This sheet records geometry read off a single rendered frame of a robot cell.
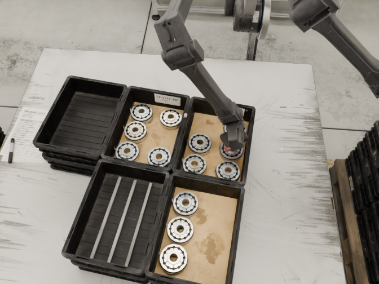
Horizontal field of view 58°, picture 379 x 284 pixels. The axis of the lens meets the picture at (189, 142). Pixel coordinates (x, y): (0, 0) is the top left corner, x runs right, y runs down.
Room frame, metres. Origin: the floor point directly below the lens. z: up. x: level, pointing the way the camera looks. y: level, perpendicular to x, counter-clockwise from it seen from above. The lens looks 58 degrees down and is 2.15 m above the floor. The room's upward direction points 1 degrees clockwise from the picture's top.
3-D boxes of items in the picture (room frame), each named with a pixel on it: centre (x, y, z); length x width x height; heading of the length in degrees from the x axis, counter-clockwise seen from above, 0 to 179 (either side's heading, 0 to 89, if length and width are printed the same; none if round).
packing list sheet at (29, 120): (0.93, 0.80, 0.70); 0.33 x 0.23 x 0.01; 177
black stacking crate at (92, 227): (0.45, 0.26, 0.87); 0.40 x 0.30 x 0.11; 169
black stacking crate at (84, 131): (0.90, 0.48, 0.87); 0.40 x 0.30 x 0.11; 169
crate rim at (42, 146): (0.90, 0.48, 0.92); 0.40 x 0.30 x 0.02; 169
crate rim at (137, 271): (0.45, 0.26, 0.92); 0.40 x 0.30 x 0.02; 169
